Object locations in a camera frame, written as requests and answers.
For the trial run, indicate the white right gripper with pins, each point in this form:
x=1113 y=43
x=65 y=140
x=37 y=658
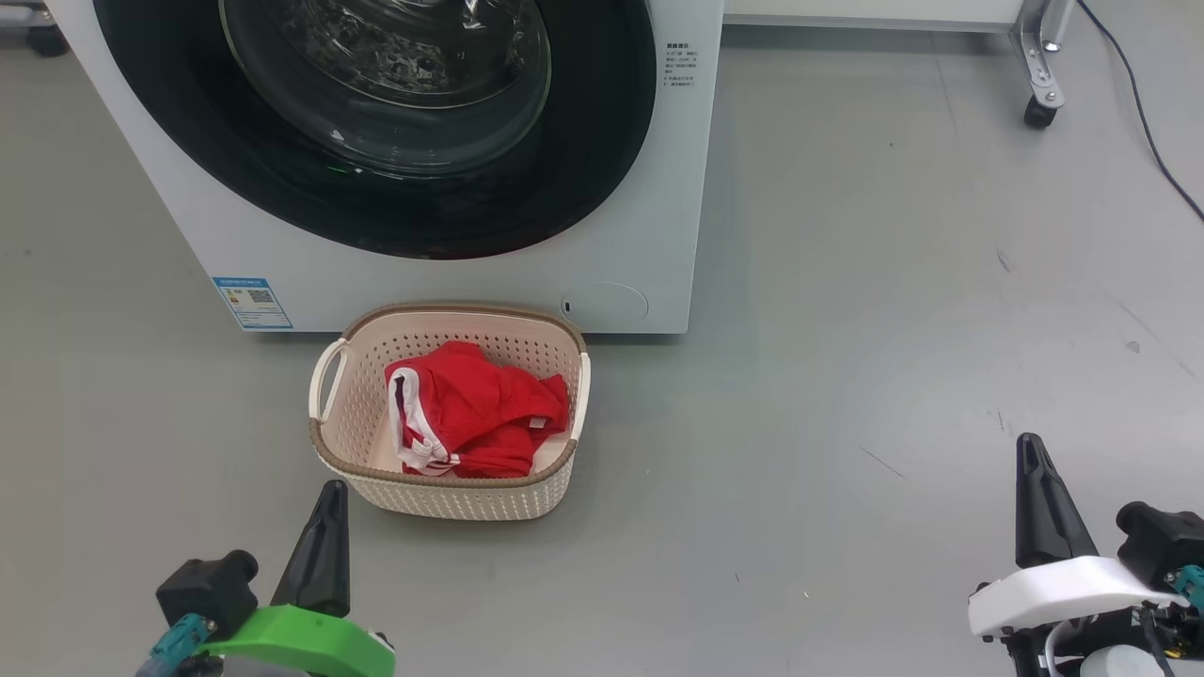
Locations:
x=1063 y=592

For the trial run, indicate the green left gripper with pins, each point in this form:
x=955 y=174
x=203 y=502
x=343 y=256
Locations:
x=301 y=644

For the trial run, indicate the dark round washing machine door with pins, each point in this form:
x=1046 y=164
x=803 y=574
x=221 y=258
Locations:
x=583 y=141

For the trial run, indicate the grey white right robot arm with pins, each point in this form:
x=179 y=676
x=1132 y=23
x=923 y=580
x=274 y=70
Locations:
x=1110 y=664

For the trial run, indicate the cream perforated laundry basket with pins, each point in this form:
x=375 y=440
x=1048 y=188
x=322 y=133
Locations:
x=451 y=498

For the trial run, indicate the white front-load washing machine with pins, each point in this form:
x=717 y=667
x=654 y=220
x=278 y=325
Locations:
x=658 y=188

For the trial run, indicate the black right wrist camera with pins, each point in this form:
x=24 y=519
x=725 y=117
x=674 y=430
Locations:
x=1162 y=545

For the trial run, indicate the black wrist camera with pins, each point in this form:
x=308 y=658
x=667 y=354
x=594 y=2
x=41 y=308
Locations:
x=207 y=592
x=1162 y=545

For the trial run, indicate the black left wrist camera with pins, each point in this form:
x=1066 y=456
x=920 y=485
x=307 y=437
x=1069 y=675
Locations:
x=207 y=592

